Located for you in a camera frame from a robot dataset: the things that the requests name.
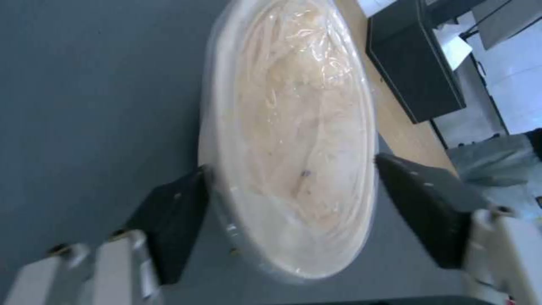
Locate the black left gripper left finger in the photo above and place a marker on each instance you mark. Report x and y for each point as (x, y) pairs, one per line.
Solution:
(165, 219)

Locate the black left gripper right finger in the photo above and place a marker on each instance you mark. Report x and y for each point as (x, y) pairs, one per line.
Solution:
(419, 209)

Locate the white bin with plastic liner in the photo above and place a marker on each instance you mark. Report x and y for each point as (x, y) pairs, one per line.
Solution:
(292, 139)

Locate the wooden table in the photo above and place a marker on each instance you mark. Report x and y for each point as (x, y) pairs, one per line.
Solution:
(394, 95)

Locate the black box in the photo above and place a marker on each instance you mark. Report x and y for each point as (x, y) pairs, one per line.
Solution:
(413, 63)

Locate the white paper sheet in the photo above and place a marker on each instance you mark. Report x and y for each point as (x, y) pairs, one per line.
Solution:
(455, 52)

